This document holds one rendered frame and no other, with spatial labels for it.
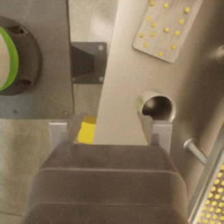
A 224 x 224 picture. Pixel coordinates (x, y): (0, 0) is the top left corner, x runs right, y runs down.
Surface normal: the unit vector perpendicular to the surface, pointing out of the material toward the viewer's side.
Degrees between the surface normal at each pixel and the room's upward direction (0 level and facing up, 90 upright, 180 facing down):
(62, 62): 0
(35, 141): 0
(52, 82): 0
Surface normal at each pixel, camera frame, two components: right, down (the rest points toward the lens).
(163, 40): -0.03, 0.27
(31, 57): 0.93, 0.09
